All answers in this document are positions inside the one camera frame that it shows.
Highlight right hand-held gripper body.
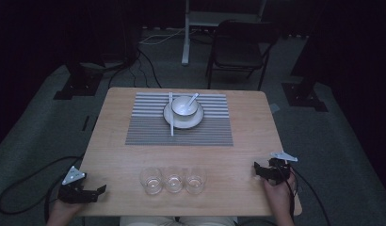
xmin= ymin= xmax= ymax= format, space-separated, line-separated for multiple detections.
xmin=266 ymin=151 xmax=299 ymax=186

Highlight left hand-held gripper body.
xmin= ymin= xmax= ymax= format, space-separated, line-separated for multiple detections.
xmin=57 ymin=165 xmax=89 ymax=204

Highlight person's left hand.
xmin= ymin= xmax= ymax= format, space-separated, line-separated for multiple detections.
xmin=45 ymin=199 xmax=86 ymax=226

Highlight person's right hand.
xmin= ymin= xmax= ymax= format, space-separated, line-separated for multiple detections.
xmin=262 ymin=174 xmax=298 ymax=226

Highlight clear glass cup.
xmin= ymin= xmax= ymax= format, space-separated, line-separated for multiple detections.
xmin=162 ymin=166 xmax=186 ymax=194
xmin=138 ymin=167 xmax=164 ymax=196
xmin=184 ymin=167 xmax=208 ymax=195

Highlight black stand with base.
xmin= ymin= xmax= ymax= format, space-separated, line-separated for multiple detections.
xmin=281 ymin=31 xmax=330 ymax=113
xmin=53 ymin=31 xmax=105 ymax=102

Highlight grey striped placemat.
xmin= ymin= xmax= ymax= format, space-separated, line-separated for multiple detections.
xmin=124 ymin=91 xmax=234 ymax=147

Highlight person's light trousers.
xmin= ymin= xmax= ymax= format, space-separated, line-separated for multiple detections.
xmin=119 ymin=215 xmax=239 ymax=226

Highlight white plate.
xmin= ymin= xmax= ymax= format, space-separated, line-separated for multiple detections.
xmin=163 ymin=101 xmax=205 ymax=130

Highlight white spoon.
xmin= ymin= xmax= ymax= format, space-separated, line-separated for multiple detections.
xmin=184 ymin=92 xmax=201 ymax=109

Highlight white bowl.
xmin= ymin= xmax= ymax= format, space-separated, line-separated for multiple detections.
xmin=170 ymin=95 xmax=200 ymax=122

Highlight white chopstick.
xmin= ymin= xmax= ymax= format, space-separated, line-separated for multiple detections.
xmin=169 ymin=91 xmax=175 ymax=137
xmin=168 ymin=91 xmax=174 ymax=137

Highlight black folding chair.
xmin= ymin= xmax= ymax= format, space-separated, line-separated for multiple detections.
xmin=204 ymin=19 xmax=281 ymax=92

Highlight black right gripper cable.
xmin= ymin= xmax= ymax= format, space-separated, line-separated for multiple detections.
xmin=287 ymin=165 xmax=332 ymax=226

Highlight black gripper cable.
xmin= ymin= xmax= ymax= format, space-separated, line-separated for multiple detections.
xmin=0 ymin=154 xmax=86 ymax=222
xmin=287 ymin=165 xmax=332 ymax=226

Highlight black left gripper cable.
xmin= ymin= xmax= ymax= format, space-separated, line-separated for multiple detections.
xmin=0 ymin=154 xmax=86 ymax=222

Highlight black floor cable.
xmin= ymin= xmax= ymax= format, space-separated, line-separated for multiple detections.
xmin=106 ymin=46 xmax=163 ymax=89

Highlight white desk frame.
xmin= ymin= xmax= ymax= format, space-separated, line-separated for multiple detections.
xmin=181 ymin=0 xmax=268 ymax=67

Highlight white floor cable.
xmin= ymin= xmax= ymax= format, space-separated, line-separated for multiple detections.
xmin=138 ymin=27 xmax=186 ymax=45

